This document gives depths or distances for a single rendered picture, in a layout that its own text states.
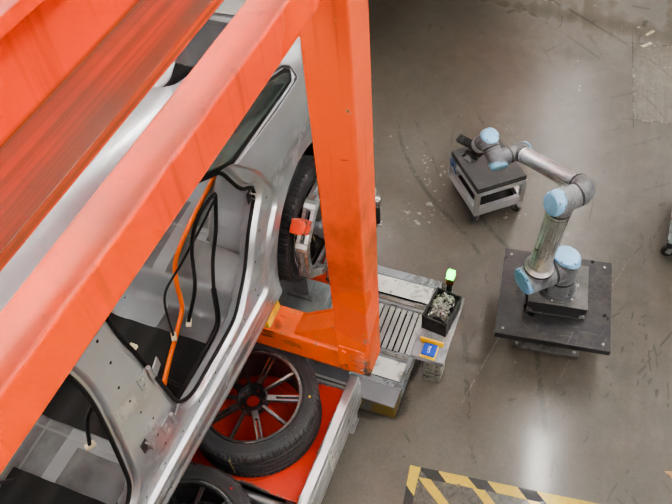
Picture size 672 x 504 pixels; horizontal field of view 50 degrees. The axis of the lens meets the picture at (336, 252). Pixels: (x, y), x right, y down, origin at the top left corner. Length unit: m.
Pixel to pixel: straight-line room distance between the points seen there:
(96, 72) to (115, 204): 0.27
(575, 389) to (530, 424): 0.34
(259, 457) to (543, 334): 1.64
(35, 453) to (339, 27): 2.25
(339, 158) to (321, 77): 0.33
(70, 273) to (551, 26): 5.72
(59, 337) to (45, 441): 2.24
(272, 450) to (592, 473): 1.65
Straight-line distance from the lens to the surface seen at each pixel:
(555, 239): 3.58
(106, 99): 1.13
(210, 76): 1.57
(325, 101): 2.30
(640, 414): 4.29
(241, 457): 3.50
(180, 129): 1.45
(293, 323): 3.59
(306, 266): 3.59
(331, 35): 2.14
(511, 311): 4.11
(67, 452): 3.41
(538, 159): 3.75
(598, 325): 4.15
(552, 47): 6.39
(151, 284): 3.62
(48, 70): 1.16
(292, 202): 3.46
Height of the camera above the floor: 3.65
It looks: 51 degrees down
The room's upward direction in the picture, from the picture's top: 6 degrees counter-clockwise
